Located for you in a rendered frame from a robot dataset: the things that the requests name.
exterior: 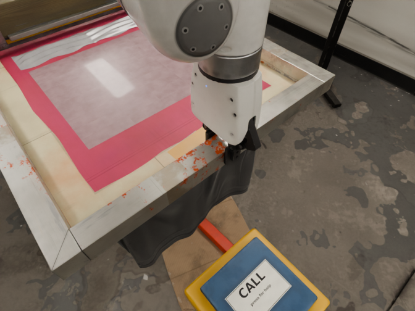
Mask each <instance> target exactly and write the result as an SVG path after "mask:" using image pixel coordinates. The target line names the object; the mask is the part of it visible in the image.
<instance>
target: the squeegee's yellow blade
mask: <svg viewBox="0 0 415 311"><path fill-rule="evenodd" d="M118 7H121V6H117V7H113V8H111V9H108V10H104V11H102V12H98V13H96V14H93V15H89V16H87V17H84V18H81V19H78V20H74V21H72V22H69V23H65V24H63V25H59V26H57V27H54V28H50V29H48V30H45V31H41V32H39V33H35V34H33V35H30V36H26V37H23V38H20V39H17V40H14V41H11V40H9V39H8V40H6V42H7V44H11V43H14V42H16V41H20V40H22V39H25V38H29V37H31V36H35V35H38V34H40V33H44V32H46V31H49V30H53V29H55V28H59V27H62V26H64V25H67V24H70V23H73V22H76V21H79V20H82V19H85V18H88V17H91V16H94V15H97V14H100V13H103V12H106V11H109V10H112V9H115V8H118Z"/></svg>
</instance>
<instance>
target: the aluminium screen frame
mask: <svg viewBox="0 0 415 311"><path fill-rule="evenodd" d="M260 62H261V63H263V64H265V65H266V66H268V67H270V68H272V69H273V70H275V71H276V72H279V73H280V74H282V75H283V76H285V77H287V78H289V79H291V80H292V81H294V82H295V83H294V84H293V85H291V86H290V87H288V88H287V89H285V90H283V91H282V92H281V93H279V94H277V95H276V96H274V97H273V98H271V99H270V100H268V101H266V102H265V103H263V104H262V105H261V114H260V118H259V124H258V128H257V133H258V136H259V139H261V138H263V137H264V136H265V135H267V134H268V133H270V132H271V131H272V130H274V129H275V128H277V127H278V126H279V125H281V124H282V123H283V122H285V121H286V120H288V119H289V118H290V117H292V116H294V115H295V114H296V113H298V112H299V111H300V110H301V109H303V108H305V107H306V106H307V105H309V104H310V103H312V102H313V101H314V100H316V99H317V98H318V97H320V96H321V95H323V94H324V93H325V92H327V91H328V90H329V89H330V87H331V85H332V82H333V79H334V78H335V74H333V73H331V72H329V71H327V70H325V69H323V68H322V67H320V66H318V65H316V64H313V63H312V62H310V61H308V60H306V59H304V58H302V57H300V56H298V55H296V54H295V53H293V52H291V51H289V50H287V49H285V48H283V47H281V46H279V45H278V44H275V43H273V42H271V41H269V40H268V39H266V38H264V42H263V46H262V53H261V60H260ZM227 146H228V143H227V142H226V141H224V140H223V139H222V138H221V137H219V136H218V135H217V134H215V135H214V136H212V137H211V138H209V139H208V140H206V141H205V142H203V143H201V144H200V145H199V146H197V147H195V148H194V149H192V150H191V151H189V152H187V153H186V154H184V155H183V156H181V157H180V158H178V159H177V160H175V161H173V162H172V163H171V164H169V165H168V166H166V167H164V168H163V169H161V170H160V171H158V172H157V173H155V174H153V175H152V176H150V177H149V178H147V179H146V180H144V181H142V182H141V183H140V184H138V185H136V186H135V187H134V188H132V189H130V190H129V191H127V192H126V193H124V194H123V195H121V196H119V197H118V198H117V199H115V200H113V201H112V202H110V203H108V204H107V205H105V206H104V207H102V208H101V209H99V210H98V211H96V212H95V213H93V214H91V215H90V216H89V217H87V218H85V219H84V220H82V221H81V222H79V223H77V224H76V225H75V226H73V227H71V226H70V224H69V223H68V221H67V219H66V218H65V216H64V214H63V213H62V211H61V209H60V207H59V206H58V204H57V202H56V201H55V199H54V198H53V196H52V194H51V192H50V191H49V189H48V187H47V186H46V184H45V182H44V181H43V179H42V177H41V175H40V174H39V172H38V171H37V169H36V167H35V166H34V164H33V162H32V161H31V159H30V157H29V156H28V154H27V152H26V150H25V149H24V147H23V146H22V144H21V142H20V140H19V139H18V137H17V135H16V134H15V132H14V130H13V129H12V127H11V125H10V124H9V122H8V121H7V119H6V117H5V115H4V114H3V112H2V110H1V108H0V169H1V171H2V174H3V175H4V178H5V179H6V181H7V184H8V185H9V187H10V190H11V191H12V193H13V195H14V197H15V200H16V202H17V204H18V206H19V208H20V210H21V212H22V214H23V216H24V218H25V220H26V222H27V224H28V226H29V228H30V230H31V232H32V234H33V236H34V238H35V240H36V242H37V244H38V246H39V248H40V250H41V252H42V254H43V256H44V258H45V260H46V262H47V264H48V266H49V268H50V270H51V271H52V272H53V273H54V274H56V275H57V276H59V277H60V278H62V279H63V280H65V279H67V278H68V277H69V276H71V275H72V274H74V273H75V272H76V271H78V270H79V269H81V268H82V267H84V266H85V265H86V264H87V263H89V262H90V261H91V260H93V259H95V258H96V257H97V256H99V255H100V254H102V253H103V252H104V251H106V250H107V249H108V248H110V247H111V246H113V245H114V244H115V243H117V242H118V241H120V240H121V239H122V238H124V237H125V236H126V235H128V234H129V233H131V232H132V231H133V230H135V229H136V228H138V227H139V226H140V225H142V224H143V223H144V222H146V221H147V220H149V219H150V218H151V217H153V216H154V215H156V214H157V213H158V212H160V211H161V210H162V209H164V208H166V207H167V206H168V205H169V204H171V203H173V201H175V200H177V199H178V198H179V197H181V196H182V195H184V194H185V193H186V192H188V191H189V190H190V189H192V188H193V187H195V186H196V185H197V184H199V183H200V182H202V181H203V180H204V179H206V178H207V177H208V176H210V175H212V174H213V173H214V172H216V171H217V170H218V169H220V168H221V167H223V166H224V165H225V164H224V154H225V148H226V147H227Z"/></svg>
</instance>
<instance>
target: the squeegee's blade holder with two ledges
mask: <svg viewBox="0 0 415 311"><path fill-rule="evenodd" d="M117 6H120V4H119V3H118V1H117V0H116V1H112V2H109V3H106V4H103V5H100V6H97V7H93V8H91V9H87V10H84V11H81V12H78V13H75V14H72V15H68V16H66V17H63V18H60V19H56V20H53V21H50V22H47V23H44V24H41V25H37V26H35V27H31V28H28V29H26V30H22V31H18V32H16V33H13V34H10V35H8V37H9V39H10V40H11V41H14V40H17V39H20V38H23V37H26V36H30V35H33V34H35V33H39V32H41V31H45V30H48V29H50V28H54V27H57V26H59V25H63V24H65V23H69V22H72V21H74V20H78V19H81V18H84V17H87V16H89V15H93V14H96V13H98V12H102V11H104V10H108V9H111V8H113V7H117Z"/></svg>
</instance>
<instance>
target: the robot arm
mask: <svg viewBox="0 0 415 311"><path fill-rule="evenodd" d="M117 1H118V3H119V4H120V5H121V6H122V8H123V9H124V11H125V12H126V13H127V14H128V16H129V17H130V18H131V19H132V20H133V21H134V23H135V24H136V25H137V27H138V28H139V29H140V30H141V32H142V33H143V34H144V36H145V37H146V38H147V40H148V41H149V42H150V43H151V45H152V46H153V47H154V48H155V49H156V50H157V51H159V52H160V53H161V54H162V55H163V56H166V57H168V58H170V59H171V60H174V61H177V62H183V63H193V70H192V75H191V110H192V112H193V114H194V115H195V116H196V117H197V118H198V119H199V120H200V121H201V122H202V123H203V128H204V129H205V130H206V132H205V137H206V140H208V139H209V138H211V137H212V136H214V135H215V134H217V135H218V136H219V137H221V138H222V139H223V140H224V141H226V142H227V143H228V146H227V147H226V148H225V154H224V164H225V165H228V164H229V163H231V162H235V161H236V160H238V159H239V158H240V152H241V150H244V149H247V150H250V151H256V150H257V149H259V148H260V147H261V142H260V140H259V136H258V133H257V128H258V124H259V118H260V114H261V104H262V72H261V71H260V70H259V64H260V60H261V53H262V46H263V42H264V35H265V31H266V24H267V17H268V13H269V6H270V0H117Z"/></svg>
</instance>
